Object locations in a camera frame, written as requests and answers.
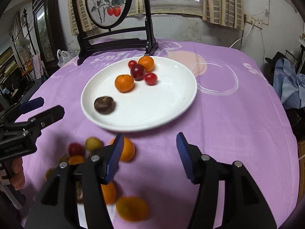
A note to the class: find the white electric fan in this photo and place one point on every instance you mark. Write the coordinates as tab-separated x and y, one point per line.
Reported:
22	46

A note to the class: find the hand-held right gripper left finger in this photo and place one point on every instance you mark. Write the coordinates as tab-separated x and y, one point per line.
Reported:
114	158

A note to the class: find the red cherry tomato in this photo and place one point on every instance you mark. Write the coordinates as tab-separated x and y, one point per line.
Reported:
131	64
75	149
150	79

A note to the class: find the wall socket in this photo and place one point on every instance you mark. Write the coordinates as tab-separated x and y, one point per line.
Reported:
253	20

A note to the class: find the round painted screen black stand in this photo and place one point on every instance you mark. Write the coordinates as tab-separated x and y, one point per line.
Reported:
104	4

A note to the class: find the blue crumpled cloth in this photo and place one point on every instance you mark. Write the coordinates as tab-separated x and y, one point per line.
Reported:
289	85

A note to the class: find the black hat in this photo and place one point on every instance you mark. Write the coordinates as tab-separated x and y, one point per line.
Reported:
274	60

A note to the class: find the white plastic bag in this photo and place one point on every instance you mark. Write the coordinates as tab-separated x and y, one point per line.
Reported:
63	57

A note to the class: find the white round plate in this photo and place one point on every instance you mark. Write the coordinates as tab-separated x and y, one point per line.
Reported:
154	105

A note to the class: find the brick print curtain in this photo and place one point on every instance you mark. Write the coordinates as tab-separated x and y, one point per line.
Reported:
78	9
221	2

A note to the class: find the dark wooden cabinet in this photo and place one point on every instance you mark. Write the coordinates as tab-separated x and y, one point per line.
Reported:
44	28

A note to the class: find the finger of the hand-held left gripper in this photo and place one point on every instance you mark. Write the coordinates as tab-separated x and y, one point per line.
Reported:
48	115
32	103

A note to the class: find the purple printed tablecloth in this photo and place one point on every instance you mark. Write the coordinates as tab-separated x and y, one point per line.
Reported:
226	124

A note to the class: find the person's left hand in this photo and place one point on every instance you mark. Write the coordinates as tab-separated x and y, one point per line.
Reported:
17	170

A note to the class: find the brown chestnut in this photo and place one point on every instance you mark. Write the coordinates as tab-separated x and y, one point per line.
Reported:
104	104

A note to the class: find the yellow-green small fruit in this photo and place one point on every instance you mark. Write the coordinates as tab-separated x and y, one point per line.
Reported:
93	143

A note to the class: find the dark red plum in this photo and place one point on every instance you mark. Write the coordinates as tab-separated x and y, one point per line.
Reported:
138	72

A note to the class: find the pink hanging cloth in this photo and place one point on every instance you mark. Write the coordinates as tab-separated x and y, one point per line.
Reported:
37	65

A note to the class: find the orange cherry tomato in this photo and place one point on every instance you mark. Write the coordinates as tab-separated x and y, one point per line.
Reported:
76	159

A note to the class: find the yellow-brown small fruit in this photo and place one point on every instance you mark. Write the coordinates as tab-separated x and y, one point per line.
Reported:
64	158

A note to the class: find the mandarin orange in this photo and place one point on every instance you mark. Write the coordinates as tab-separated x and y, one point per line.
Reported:
109	193
145	63
124	83
131	208
128	150

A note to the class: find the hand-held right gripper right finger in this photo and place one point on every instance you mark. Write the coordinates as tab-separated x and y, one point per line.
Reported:
186	158

